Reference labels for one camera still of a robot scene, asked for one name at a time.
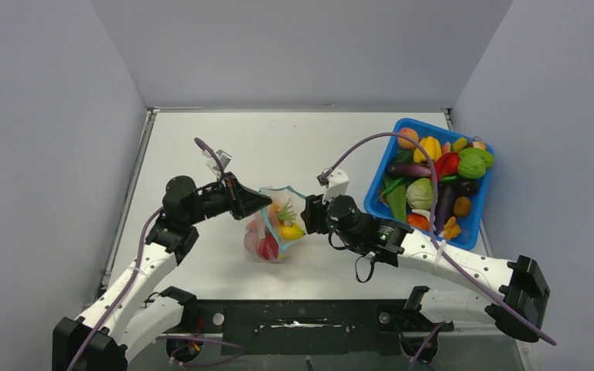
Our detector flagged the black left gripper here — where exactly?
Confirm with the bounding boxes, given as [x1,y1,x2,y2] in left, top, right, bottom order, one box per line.
[186,172,272,226]

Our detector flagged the clear zip top bag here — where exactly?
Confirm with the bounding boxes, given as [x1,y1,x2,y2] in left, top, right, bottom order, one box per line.
[243,185,306,263]

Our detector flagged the red toy apple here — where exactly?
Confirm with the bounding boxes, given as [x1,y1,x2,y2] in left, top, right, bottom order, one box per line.
[257,236,281,261]

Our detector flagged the yellow toy banana bunch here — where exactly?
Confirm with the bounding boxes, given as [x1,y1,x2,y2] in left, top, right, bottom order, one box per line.
[277,224,305,241]

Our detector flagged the orange toy carrot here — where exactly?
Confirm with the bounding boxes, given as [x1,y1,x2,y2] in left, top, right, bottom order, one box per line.
[268,200,296,226]

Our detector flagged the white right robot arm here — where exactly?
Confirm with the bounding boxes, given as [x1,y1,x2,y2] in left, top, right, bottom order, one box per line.
[300,195,557,345]

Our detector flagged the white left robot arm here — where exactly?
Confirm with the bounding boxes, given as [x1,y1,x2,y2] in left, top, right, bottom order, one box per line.
[52,172,272,370]

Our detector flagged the green toy pea pod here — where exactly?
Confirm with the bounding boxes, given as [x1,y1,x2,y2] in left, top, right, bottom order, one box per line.
[384,184,408,223]

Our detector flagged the green toy bean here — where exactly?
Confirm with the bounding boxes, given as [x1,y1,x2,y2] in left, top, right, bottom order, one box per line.
[379,179,404,198]

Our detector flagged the orange red toy tomato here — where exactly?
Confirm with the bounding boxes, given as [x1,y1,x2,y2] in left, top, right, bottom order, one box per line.
[407,213,429,231]

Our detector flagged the pale green toy cabbage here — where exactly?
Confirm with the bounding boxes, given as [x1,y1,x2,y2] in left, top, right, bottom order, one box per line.
[406,178,434,210]

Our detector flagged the dark green toy avocado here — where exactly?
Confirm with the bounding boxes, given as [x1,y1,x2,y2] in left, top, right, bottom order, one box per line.
[391,150,414,164]

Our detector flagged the toy peach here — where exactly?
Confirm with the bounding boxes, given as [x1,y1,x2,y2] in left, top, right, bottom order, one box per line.
[397,128,419,150]

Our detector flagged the long dark purple toy eggplant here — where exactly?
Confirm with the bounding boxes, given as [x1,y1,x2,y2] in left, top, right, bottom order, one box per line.
[434,183,456,234]

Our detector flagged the brown toy walnut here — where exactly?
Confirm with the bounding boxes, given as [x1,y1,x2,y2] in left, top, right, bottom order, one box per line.
[441,216,463,240]

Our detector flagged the yellow toy bell pepper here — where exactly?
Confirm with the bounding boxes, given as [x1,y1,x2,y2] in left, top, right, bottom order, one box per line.
[413,136,442,163]

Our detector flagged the red toy chili pepper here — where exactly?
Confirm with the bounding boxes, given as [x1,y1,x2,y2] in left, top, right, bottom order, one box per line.
[430,151,460,182]

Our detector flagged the brown toy potato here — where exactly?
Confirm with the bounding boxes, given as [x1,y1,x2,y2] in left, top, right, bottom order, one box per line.
[453,196,473,219]

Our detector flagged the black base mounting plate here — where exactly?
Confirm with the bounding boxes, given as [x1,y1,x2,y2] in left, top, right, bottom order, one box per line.
[173,299,436,356]

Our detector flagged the dark purple toy plum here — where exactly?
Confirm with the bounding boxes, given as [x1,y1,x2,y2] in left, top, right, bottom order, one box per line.
[453,179,481,198]

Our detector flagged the blue plastic bin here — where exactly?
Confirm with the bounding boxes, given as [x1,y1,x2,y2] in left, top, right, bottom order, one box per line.
[364,118,495,250]

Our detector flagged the green bumpy toy fruit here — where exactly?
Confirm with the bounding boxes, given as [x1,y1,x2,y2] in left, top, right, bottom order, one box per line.
[457,148,494,179]

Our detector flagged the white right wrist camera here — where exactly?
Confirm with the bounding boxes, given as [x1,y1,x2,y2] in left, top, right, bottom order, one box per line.
[316,168,350,203]

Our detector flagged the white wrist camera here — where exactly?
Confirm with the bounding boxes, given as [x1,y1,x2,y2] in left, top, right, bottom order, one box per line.
[203,149,233,178]
[316,168,350,203]

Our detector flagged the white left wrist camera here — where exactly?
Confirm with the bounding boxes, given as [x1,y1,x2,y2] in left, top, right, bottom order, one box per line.
[203,149,233,178]

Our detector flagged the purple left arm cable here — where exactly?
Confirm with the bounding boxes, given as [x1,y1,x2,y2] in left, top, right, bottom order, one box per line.
[66,137,227,371]

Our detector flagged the aluminium table edge rail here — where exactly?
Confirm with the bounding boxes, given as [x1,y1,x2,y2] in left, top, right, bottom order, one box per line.
[99,110,155,288]

